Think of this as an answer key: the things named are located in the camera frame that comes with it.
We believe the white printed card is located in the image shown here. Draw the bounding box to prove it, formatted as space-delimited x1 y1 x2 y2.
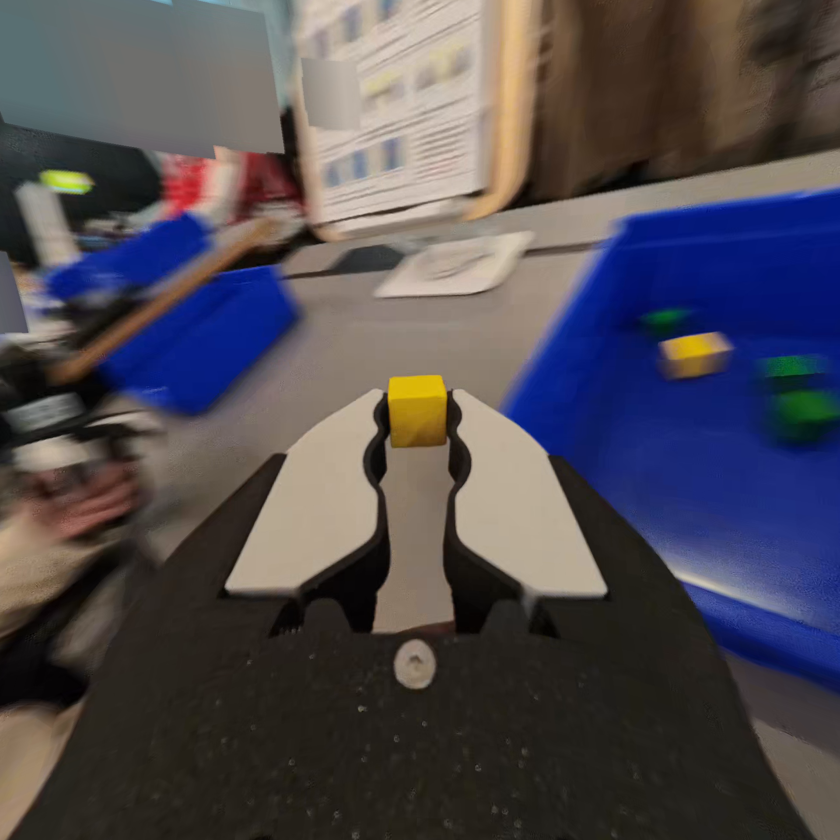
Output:
16 184 77 265

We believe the tan hanging coat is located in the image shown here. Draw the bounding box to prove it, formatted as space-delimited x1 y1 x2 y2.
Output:
532 0 840 199

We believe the person's left hand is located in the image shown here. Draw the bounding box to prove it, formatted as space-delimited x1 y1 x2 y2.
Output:
23 469 143 547

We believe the blue plastic bin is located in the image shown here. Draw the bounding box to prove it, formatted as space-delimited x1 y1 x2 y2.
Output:
46 213 214 303
98 264 303 417
499 187 840 693

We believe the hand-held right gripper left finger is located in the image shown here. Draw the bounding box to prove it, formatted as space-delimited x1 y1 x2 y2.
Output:
224 388 392 634

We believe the wooden display board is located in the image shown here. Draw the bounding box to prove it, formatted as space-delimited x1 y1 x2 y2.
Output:
292 0 542 242

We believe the long wooden table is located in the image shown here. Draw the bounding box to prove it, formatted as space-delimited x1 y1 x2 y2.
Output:
49 220 283 388

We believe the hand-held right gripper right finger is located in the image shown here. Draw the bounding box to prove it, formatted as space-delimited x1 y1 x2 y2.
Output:
444 388 609 634

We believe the neon yellow cube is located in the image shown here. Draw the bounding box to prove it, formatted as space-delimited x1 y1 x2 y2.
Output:
39 169 94 195

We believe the black office chair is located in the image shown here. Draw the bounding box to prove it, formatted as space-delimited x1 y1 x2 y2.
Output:
0 545 160 707

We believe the printed instruction sheet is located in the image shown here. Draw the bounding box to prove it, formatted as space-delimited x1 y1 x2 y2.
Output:
298 0 490 224

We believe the yellow wooden cube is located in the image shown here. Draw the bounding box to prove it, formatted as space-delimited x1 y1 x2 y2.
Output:
658 331 734 382
387 375 448 449

